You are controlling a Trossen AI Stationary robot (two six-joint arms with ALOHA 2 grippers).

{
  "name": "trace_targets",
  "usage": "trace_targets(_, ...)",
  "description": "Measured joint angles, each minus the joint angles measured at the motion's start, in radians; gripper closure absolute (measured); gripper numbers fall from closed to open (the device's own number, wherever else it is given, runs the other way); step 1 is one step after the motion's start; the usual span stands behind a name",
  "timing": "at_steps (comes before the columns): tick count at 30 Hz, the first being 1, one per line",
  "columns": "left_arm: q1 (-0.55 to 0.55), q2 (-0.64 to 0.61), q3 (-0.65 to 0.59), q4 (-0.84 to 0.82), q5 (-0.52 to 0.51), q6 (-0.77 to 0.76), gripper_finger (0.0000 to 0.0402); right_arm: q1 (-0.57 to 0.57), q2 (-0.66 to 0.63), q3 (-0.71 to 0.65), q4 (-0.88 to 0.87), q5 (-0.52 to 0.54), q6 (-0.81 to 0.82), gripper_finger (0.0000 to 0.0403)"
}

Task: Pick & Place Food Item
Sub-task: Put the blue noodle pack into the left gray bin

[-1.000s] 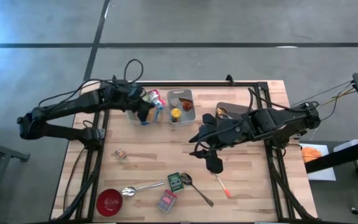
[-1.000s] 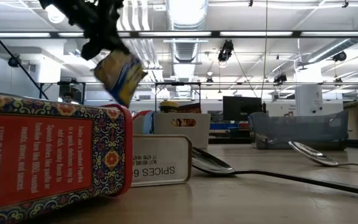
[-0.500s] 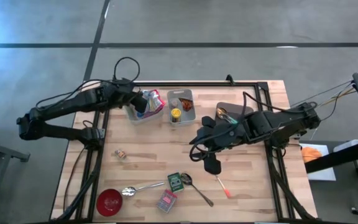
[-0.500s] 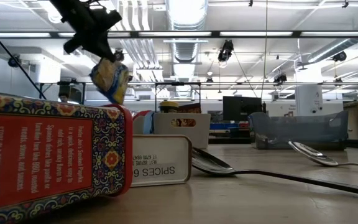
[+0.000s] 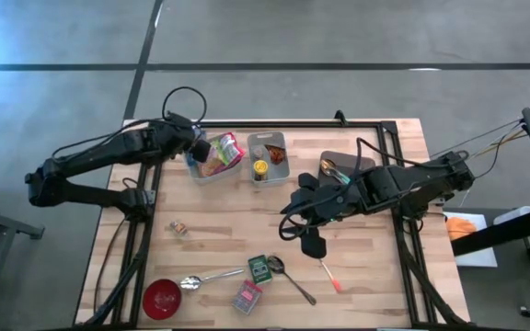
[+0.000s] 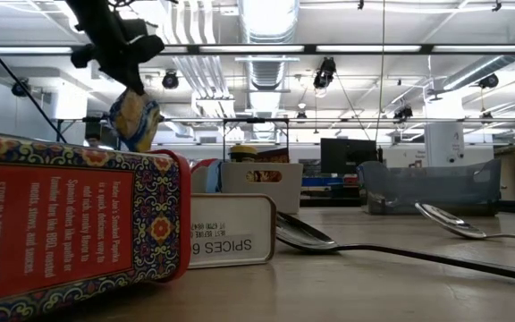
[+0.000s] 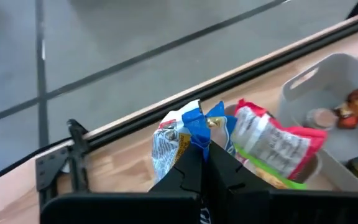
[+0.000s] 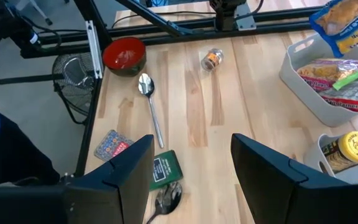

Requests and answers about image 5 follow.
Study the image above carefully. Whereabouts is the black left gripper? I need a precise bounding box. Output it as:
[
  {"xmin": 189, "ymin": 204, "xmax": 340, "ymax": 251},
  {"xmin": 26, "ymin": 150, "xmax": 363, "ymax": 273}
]
[{"xmin": 154, "ymin": 114, "xmax": 213, "ymax": 163}]

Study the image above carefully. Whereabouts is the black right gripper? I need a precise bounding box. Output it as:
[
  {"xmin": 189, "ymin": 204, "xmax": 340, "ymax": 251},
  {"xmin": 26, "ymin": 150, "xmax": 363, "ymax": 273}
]
[{"xmin": 285, "ymin": 173, "xmax": 363, "ymax": 259}]

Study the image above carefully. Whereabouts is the pink yellow snack packet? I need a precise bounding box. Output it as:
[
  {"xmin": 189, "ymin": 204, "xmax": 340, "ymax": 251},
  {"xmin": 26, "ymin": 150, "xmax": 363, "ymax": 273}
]
[{"xmin": 198, "ymin": 149, "xmax": 224, "ymax": 178}]

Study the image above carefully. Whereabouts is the green pink snack packet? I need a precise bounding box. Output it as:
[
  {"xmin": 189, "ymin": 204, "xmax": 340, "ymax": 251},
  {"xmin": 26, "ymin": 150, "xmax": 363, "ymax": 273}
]
[{"xmin": 209, "ymin": 131, "xmax": 247, "ymax": 167}]

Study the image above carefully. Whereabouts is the spoon with orange handle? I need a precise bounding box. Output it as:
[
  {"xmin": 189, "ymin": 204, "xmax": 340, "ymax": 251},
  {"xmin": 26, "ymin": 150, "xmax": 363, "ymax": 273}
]
[{"xmin": 318, "ymin": 258, "xmax": 343, "ymax": 294}]

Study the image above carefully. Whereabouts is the shiny black metal spoon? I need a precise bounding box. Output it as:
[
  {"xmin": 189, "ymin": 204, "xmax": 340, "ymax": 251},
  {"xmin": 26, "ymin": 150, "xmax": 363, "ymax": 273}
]
[{"xmin": 266, "ymin": 255, "xmax": 318, "ymax": 307}]

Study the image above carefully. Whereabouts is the green spice tin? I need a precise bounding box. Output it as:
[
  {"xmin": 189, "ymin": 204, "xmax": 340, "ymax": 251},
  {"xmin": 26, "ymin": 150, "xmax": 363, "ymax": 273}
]
[{"xmin": 247, "ymin": 254, "xmax": 274, "ymax": 285}]

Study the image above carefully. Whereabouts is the black spice jar yellow lid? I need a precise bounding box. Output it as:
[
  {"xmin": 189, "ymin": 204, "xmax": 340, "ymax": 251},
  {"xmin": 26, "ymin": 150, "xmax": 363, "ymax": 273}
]
[{"xmin": 252, "ymin": 158, "xmax": 270, "ymax": 182}]

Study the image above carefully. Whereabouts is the silver spoon with teal handle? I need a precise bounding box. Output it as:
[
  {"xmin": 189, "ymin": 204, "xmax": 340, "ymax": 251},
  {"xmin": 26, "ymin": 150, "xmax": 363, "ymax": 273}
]
[{"xmin": 331, "ymin": 167, "xmax": 352, "ymax": 186}]

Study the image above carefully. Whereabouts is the orange brown sauce packet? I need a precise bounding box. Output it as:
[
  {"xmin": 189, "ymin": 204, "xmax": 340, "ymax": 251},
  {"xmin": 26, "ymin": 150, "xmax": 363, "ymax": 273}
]
[{"xmin": 264, "ymin": 143, "xmax": 288, "ymax": 166}]

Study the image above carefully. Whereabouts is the gold spoon with green handle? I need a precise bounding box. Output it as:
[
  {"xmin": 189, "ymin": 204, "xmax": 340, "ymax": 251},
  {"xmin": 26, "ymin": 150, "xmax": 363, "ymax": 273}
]
[{"xmin": 320, "ymin": 157, "xmax": 340, "ymax": 181}]

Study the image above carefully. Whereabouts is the patterned paprika tin red lid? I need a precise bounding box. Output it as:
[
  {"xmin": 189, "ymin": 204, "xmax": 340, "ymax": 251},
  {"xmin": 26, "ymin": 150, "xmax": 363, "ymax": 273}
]
[{"xmin": 231, "ymin": 279, "xmax": 265, "ymax": 316}]

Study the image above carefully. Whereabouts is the large silver spoon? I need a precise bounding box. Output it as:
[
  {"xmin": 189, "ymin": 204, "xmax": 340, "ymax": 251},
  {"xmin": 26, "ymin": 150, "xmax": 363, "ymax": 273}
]
[{"xmin": 179, "ymin": 268, "xmax": 246, "ymax": 292}]

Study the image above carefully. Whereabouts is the white plastic storage bin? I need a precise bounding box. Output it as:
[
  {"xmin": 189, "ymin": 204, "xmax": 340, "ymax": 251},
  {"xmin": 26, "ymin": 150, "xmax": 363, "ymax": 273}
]
[
  {"xmin": 184, "ymin": 131, "xmax": 248, "ymax": 187},
  {"xmin": 247, "ymin": 131, "xmax": 292, "ymax": 188}
]

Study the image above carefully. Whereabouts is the grey plastic cutlery tray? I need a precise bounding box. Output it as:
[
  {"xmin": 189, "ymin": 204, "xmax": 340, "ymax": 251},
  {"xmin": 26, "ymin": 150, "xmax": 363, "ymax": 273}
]
[{"xmin": 317, "ymin": 150, "xmax": 377, "ymax": 186}]

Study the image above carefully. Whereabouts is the orange cloth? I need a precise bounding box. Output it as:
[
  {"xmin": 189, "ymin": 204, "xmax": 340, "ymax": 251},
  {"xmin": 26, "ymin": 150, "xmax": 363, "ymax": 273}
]
[{"xmin": 446, "ymin": 216, "xmax": 478, "ymax": 242}]

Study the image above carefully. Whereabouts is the red bowl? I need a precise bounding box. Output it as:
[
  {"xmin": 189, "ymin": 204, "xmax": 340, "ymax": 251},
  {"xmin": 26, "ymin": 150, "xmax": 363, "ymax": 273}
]
[{"xmin": 141, "ymin": 278, "xmax": 183, "ymax": 322}]

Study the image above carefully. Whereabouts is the white paper sheet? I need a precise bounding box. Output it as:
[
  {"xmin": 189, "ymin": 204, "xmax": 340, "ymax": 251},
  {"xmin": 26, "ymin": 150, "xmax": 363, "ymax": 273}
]
[{"xmin": 443, "ymin": 211, "xmax": 499, "ymax": 268}]

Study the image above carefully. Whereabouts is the white plastic container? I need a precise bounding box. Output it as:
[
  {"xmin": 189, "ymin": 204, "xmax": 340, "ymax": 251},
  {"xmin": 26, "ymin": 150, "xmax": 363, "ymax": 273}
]
[{"xmin": 492, "ymin": 205, "xmax": 530, "ymax": 226}]

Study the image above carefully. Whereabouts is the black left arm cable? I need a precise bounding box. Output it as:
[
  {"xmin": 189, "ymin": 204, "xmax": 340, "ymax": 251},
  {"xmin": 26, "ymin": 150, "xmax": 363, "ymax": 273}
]
[{"xmin": 52, "ymin": 86, "xmax": 208, "ymax": 160}]

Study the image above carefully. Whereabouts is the black metal table frame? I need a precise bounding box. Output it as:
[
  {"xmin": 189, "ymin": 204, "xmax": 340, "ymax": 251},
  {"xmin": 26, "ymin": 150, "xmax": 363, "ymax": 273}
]
[{"xmin": 75, "ymin": 120, "xmax": 467, "ymax": 328}]

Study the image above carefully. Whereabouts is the brown cable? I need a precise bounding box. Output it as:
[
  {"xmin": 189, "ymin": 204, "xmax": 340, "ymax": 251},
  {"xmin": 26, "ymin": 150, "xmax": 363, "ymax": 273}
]
[{"xmin": 93, "ymin": 215, "xmax": 128, "ymax": 314}]

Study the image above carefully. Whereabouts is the bundle of coloured cables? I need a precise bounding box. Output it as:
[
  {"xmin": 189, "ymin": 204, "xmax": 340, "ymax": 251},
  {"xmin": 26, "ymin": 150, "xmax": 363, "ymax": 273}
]
[{"xmin": 430, "ymin": 118, "xmax": 527, "ymax": 160}]

